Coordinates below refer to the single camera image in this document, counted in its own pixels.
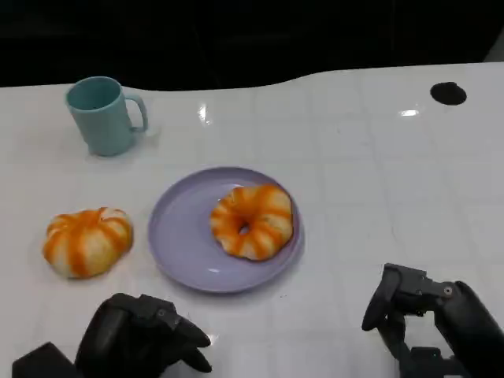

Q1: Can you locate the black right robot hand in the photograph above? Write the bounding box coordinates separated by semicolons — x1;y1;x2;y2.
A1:
361;262;504;378

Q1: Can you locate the lilac plate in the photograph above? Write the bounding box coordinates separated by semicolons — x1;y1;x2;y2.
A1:
148;166;306;295

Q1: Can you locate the pale green mug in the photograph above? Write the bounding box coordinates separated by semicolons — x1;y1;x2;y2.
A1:
65;76;150;158

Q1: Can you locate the black round table grommet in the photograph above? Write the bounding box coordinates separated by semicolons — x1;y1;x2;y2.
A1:
429;81;468;106

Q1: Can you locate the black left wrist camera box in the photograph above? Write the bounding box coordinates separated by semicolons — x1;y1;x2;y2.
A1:
11;342;82;378

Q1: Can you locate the orange and white bread roll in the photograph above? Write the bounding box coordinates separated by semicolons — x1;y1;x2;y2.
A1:
209;183;295;261
43;206;134;280

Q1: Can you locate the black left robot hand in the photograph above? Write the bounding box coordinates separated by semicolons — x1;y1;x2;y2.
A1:
74;293;213;378

